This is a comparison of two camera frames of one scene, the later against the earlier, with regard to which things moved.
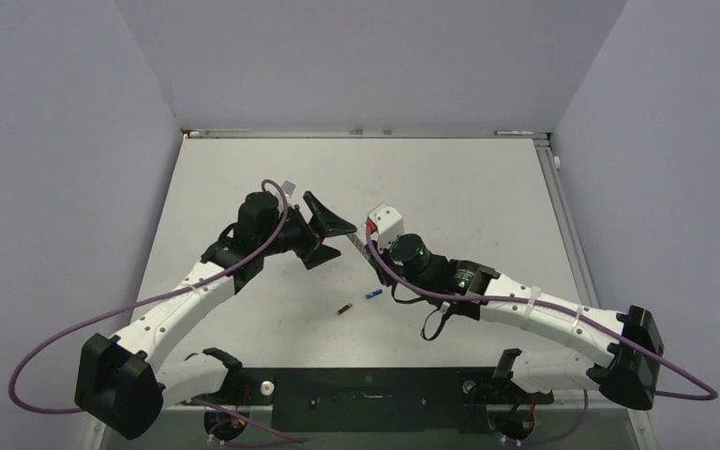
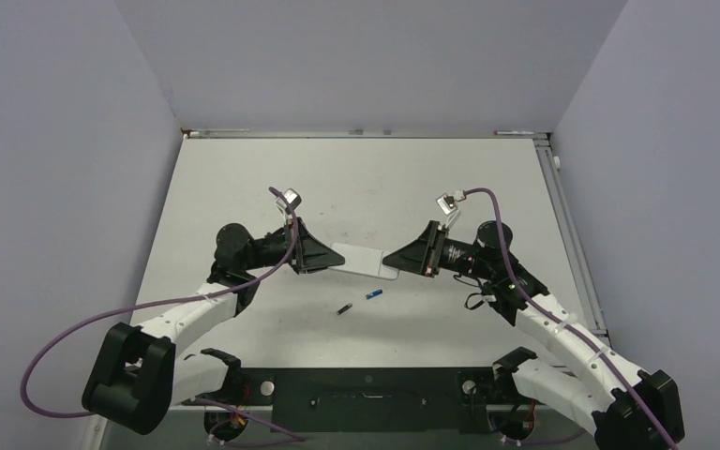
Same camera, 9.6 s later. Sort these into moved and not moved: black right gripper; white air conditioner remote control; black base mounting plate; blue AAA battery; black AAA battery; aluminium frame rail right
Moved: white air conditioner remote control; black right gripper
Not moved: blue AAA battery; black AAA battery; aluminium frame rail right; black base mounting plate
